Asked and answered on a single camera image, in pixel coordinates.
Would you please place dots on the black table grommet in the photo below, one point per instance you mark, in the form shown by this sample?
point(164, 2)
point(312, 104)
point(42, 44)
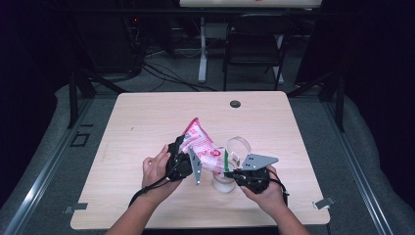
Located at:
point(235, 104)

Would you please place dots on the white desk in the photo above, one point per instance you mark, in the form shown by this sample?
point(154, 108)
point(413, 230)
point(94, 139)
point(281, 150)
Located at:
point(202, 65)

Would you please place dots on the dark computer case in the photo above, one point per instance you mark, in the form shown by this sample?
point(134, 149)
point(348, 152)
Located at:
point(111, 42)

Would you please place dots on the grey tape piece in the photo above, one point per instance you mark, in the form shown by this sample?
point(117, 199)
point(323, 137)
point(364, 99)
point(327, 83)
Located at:
point(324, 203)
point(76, 207)

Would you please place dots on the pink and white plastic bag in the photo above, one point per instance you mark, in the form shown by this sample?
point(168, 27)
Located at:
point(204, 150)

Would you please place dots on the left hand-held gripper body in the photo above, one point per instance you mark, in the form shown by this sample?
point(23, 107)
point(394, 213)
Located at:
point(179, 168)

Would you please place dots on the person's left hand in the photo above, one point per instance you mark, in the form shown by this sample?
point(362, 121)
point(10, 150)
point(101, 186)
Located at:
point(156, 176)

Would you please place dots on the clear plastic jar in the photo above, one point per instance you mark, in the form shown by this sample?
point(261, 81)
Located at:
point(223, 186)

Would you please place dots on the black folding chair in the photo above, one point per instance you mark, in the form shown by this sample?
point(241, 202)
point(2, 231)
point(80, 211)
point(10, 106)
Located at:
point(257, 36)

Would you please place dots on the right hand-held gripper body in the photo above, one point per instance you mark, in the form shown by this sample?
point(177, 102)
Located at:
point(254, 181)

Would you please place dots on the black metal stand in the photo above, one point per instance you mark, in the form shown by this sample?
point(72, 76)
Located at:
point(73, 104)
point(341, 107)

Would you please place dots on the aluminium floor rail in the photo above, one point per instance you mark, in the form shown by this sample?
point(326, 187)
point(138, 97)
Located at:
point(42, 182)
point(359, 169)

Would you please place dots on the person's right hand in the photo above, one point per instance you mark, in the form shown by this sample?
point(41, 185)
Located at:
point(267, 199)

